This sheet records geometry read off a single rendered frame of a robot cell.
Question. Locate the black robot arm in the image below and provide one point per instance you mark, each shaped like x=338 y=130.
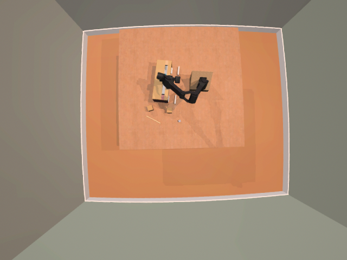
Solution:
x=168 y=82

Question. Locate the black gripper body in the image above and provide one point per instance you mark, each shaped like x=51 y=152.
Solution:
x=177 y=79

